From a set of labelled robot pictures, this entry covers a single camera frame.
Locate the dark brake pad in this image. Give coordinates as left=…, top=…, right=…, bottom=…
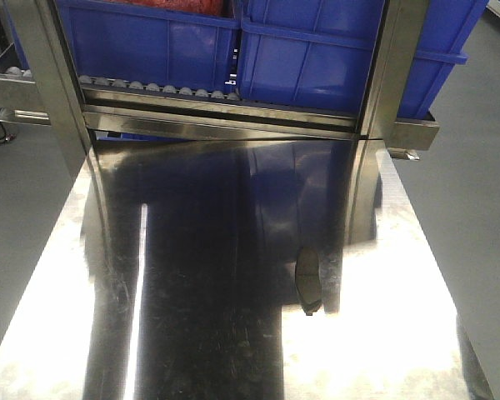
left=294, top=247, right=322, bottom=316

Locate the blue plastic bin right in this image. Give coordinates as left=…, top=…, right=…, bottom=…
left=237, top=1, right=487, bottom=119

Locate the stainless steel rack frame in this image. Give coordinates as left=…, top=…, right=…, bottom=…
left=0, top=1, right=439, bottom=176

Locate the blue plastic bin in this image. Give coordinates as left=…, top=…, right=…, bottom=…
left=237, top=1, right=487, bottom=119
left=57, top=1, right=240, bottom=92

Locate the blue plastic bin left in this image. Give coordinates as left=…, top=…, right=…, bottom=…
left=57, top=1, right=240, bottom=92

